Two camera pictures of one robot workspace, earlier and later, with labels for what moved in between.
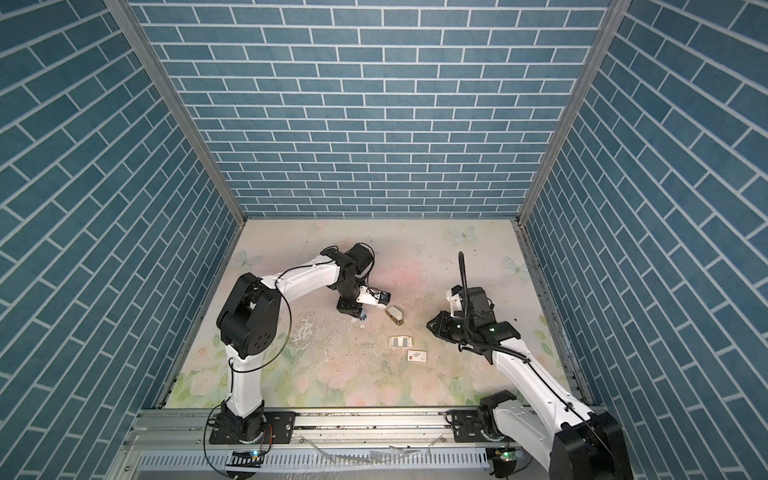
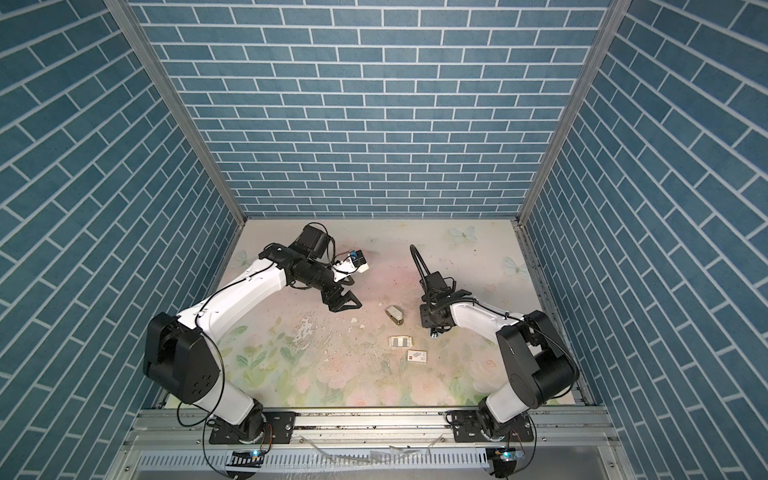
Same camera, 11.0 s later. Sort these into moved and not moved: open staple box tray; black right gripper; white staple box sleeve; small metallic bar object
Moved: black right gripper
Not moved: white staple box sleeve; open staple box tray; small metallic bar object
